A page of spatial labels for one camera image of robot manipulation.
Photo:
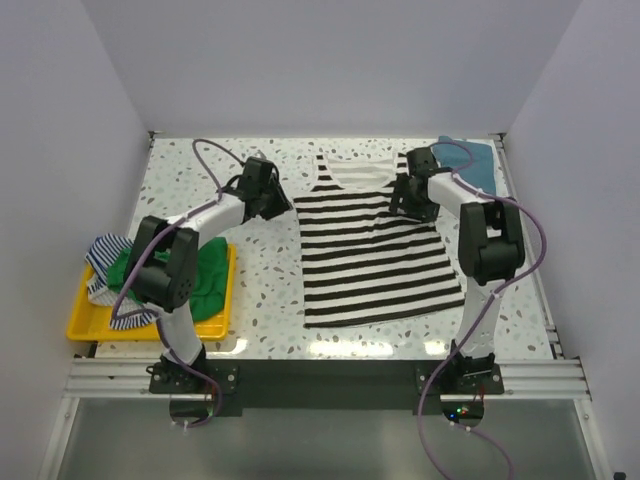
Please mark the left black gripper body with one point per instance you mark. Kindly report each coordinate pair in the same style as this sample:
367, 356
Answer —
274, 199

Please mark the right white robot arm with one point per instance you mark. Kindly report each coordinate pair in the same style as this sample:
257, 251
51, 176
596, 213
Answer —
490, 252

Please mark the black white striped tank top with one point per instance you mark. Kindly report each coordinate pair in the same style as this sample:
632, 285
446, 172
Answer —
361, 262

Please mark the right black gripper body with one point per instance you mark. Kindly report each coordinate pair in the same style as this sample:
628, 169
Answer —
412, 204

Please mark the green tank top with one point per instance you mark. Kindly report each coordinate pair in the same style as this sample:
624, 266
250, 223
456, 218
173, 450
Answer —
208, 297

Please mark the blue ribbed tank top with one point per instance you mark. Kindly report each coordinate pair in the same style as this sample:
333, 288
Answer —
473, 161

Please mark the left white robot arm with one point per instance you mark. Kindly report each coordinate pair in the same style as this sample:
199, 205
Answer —
162, 266

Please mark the yellow plastic tray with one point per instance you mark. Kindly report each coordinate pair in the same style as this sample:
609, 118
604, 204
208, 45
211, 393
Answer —
89, 322

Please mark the blue white striped tank top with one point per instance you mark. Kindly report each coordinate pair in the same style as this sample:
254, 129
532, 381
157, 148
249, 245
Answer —
108, 258

